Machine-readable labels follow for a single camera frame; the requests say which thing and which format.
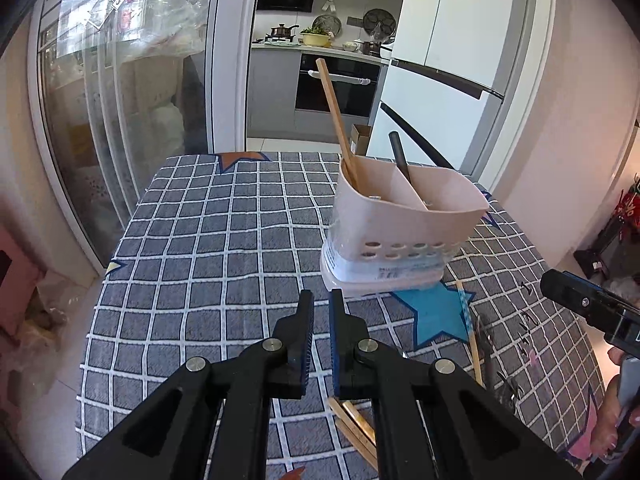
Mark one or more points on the glass sliding door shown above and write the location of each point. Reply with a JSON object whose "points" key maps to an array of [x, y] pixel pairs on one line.
{"points": [[125, 110]]}

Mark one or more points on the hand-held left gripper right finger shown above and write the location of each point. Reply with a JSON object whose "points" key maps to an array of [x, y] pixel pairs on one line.
{"points": [[336, 340]]}

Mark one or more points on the patterned-end wooden chopstick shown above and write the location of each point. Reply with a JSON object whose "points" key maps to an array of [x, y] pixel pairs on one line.
{"points": [[470, 330]]}

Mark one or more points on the beige plastic utensil holder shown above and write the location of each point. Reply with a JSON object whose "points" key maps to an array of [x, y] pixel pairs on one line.
{"points": [[400, 225]]}

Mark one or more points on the black built-in oven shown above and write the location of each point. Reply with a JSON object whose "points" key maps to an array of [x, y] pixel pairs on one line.
{"points": [[340, 90]]}

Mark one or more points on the plain wooden chopstick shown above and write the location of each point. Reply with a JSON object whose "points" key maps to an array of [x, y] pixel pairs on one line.
{"points": [[360, 422], [357, 445]]}

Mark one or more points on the white refrigerator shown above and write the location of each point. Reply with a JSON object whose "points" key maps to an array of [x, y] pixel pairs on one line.
{"points": [[450, 35]]}

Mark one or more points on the yellow bowl with greens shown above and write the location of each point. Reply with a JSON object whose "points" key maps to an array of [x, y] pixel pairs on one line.
{"points": [[315, 39]]}

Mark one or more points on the cardboard box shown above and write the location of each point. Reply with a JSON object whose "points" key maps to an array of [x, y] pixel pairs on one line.
{"points": [[360, 139]]}

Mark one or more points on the grey kitchen cabinet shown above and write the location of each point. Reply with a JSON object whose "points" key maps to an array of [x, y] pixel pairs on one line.
{"points": [[272, 90]]}

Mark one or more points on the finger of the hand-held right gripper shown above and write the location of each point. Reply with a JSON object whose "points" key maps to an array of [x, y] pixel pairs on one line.
{"points": [[575, 292]]}

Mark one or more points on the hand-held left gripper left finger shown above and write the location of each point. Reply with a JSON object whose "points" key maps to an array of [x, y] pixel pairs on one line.
{"points": [[306, 340]]}

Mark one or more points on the checked grey tablecloth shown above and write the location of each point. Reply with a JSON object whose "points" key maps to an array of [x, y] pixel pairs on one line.
{"points": [[225, 240]]}

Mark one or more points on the lidded pot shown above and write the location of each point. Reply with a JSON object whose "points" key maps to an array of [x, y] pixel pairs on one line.
{"points": [[372, 49]]}

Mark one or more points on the person's right hand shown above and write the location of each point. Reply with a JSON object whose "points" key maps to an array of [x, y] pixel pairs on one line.
{"points": [[605, 420]]}

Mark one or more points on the round hanging strainer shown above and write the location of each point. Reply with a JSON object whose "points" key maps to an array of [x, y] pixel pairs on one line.
{"points": [[327, 24]]}

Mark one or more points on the pink stool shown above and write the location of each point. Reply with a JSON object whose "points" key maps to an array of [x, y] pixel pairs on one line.
{"points": [[20, 285]]}

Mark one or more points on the dark cooking pot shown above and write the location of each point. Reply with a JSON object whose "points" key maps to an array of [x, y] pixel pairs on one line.
{"points": [[282, 32]]}

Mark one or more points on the long wooden chopstick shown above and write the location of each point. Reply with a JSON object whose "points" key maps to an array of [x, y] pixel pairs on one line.
{"points": [[332, 105], [353, 176]]}

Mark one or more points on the round hanging rack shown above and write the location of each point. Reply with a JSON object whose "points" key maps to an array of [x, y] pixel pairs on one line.
{"points": [[380, 21]]}

